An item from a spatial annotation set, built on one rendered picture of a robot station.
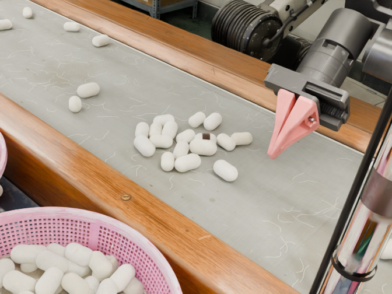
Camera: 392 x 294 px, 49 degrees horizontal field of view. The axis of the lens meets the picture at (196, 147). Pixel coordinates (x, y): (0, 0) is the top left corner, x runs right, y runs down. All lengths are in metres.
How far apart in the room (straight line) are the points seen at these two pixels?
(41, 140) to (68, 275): 0.20
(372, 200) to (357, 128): 0.46
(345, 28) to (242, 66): 0.29
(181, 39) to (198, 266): 0.56
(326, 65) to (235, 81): 0.26
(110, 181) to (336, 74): 0.29
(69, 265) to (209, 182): 0.20
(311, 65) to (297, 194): 0.16
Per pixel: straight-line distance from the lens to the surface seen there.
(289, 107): 0.52
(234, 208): 0.52
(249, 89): 0.75
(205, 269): 0.43
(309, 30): 2.87
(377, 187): 0.23
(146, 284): 0.45
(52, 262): 0.46
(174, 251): 0.44
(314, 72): 0.53
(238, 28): 1.00
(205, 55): 0.83
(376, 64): 0.56
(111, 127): 0.65
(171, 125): 0.62
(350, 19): 0.57
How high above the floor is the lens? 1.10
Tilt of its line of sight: 36 degrees down
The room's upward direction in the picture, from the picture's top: 6 degrees clockwise
